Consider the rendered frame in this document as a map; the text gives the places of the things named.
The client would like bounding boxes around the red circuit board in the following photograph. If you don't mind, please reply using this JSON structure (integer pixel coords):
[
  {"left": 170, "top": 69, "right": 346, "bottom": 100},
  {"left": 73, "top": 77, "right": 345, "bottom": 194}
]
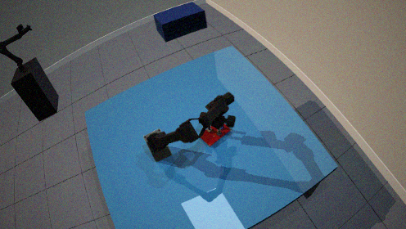
[{"left": 200, "top": 124, "right": 232, "bottom": 146}]

